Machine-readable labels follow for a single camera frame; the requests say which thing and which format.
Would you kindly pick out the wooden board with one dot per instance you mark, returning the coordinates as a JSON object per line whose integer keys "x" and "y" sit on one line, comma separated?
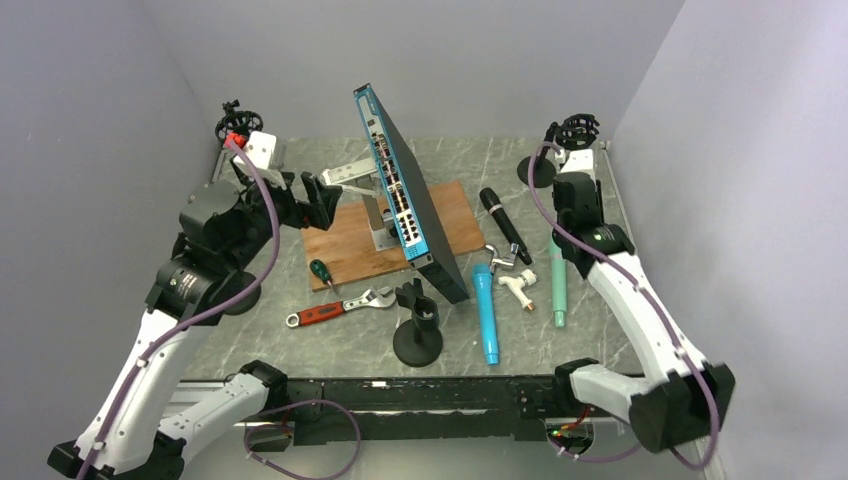
{"x": 349, "y": 251}

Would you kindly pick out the black tripod mic stand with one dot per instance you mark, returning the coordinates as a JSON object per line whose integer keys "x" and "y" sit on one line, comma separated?
{"x": 236, "y": 120}

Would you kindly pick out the mint green microphone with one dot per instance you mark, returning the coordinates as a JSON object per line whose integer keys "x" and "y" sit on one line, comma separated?
{"x": 559, "y": 285}

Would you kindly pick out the black microphone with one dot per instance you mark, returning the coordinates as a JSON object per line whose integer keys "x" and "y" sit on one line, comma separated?
{"x": 493, "y": 205}

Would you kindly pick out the white plastic faucet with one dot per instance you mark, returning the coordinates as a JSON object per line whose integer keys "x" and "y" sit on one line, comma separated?
{"x": 517, "y": 284}

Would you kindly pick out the black stand with shock mount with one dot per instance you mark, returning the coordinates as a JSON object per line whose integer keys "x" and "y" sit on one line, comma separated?
{"x": 576, "y": 132}

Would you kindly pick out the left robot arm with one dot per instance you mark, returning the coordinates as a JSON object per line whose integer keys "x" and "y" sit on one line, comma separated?
{"x": 224, "y": 225}

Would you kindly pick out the blue microphone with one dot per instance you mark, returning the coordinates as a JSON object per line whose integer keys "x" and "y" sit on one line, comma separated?
{"x": 482, "y": 282}

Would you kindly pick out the blue black network switch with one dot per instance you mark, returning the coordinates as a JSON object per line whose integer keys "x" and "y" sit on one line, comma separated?
{"x": 422, "y": 237}

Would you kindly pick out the metal bracket holder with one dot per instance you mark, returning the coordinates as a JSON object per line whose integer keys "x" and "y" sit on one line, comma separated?
{"x": 360, "y": 177}

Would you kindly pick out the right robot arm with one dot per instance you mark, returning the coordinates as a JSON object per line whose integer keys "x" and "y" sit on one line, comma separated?
{"x": 680, "y": 396}

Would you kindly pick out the black stand of green microphone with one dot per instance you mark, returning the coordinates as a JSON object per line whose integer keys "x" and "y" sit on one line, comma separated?
{"x": 417, "y": 342}

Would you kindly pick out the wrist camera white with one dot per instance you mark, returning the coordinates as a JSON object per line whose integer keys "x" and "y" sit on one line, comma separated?
{"x": 261, "y": 148}
{"x": 580, "y": 161}

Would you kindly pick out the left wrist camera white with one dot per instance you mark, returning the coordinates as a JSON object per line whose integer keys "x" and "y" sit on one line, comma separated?
{"x": 261, "y": 148}

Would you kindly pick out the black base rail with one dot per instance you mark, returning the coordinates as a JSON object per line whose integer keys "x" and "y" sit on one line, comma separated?
{"x": 322, "y": 410}

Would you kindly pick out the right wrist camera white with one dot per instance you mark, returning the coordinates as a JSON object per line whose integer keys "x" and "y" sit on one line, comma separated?
{"x": 580, "y": 161}

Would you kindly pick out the green handle screwdriver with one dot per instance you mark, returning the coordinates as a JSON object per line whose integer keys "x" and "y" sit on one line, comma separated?
{"x": 321, "y": 272}

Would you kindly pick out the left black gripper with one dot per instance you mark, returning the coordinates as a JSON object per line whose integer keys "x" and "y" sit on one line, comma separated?
{"x": 304, "y": 215}

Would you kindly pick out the adjustable wrench red handle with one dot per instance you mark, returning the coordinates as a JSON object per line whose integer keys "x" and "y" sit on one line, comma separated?
{"x": 372, "y": 298}

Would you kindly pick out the chrome faucet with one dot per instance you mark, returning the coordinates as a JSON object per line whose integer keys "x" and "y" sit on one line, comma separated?
{"x": 498, "y": 261}

